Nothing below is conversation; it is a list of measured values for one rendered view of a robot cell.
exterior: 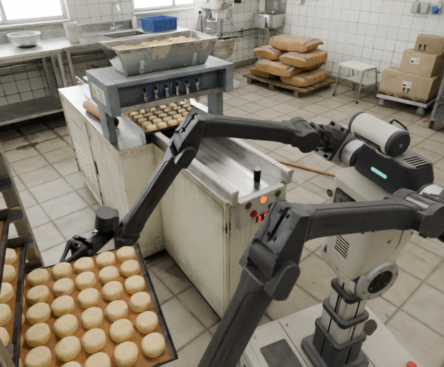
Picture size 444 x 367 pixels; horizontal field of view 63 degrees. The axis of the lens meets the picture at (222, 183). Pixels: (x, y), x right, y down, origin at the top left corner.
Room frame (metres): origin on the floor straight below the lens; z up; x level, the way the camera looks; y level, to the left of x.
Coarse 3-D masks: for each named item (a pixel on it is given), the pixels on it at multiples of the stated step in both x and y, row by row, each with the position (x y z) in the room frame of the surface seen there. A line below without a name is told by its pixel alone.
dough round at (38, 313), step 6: (36, 306) 0.58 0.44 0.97; (42, 306) 0.58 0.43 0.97; (48, 306) 0.58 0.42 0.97; (30, 312) 0.56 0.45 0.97; (36, 312) 0.56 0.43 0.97; (42, 312) 0.56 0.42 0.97; (48, 312) 0.56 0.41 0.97; (30, 318) 0.54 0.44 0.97; (36, 318) 0.54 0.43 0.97; (42, 318) 0.55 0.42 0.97
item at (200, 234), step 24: (216, 144) 1.73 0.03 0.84; (216, 168) 1.47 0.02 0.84; (240, 168) 1.47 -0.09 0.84; (168, 192) 1.64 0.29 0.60; (192, 192) 1.41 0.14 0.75; (240, 192) 1.27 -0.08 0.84; (168, 216) 1.67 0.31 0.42; (192, 216) 1.42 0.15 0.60; (216, 216) 1.24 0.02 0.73; (168, 240) 1.70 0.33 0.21; (192, 240) 1.44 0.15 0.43; (216, 240) 1.25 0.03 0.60; (240, 240) 1.23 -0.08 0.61; (192, 264) 1.45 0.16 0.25; (216, 264) 1.25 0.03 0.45; (216, 288) 1.25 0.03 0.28; (216, 312) 1.31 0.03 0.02
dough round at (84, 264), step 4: (80, 260) 0.73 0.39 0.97; (84, 260) 0.73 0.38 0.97; (88, 260) 0.73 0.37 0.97; (92, 260) 0.74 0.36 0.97; (76, 264) 0.72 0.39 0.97; (80, 264) 0.72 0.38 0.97; (84, 264) 0.72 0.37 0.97; (88, 264) 0.72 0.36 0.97; (92, 264) 0.72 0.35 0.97; (76, 268) 0.70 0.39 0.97; (80, 268) 0.70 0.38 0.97; (84, 268) 0.70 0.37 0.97; (88, 268) 0.71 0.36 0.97; (92, 268) 0.72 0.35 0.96; (76, 272) 0.70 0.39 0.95; (80, 272) 0.70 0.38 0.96
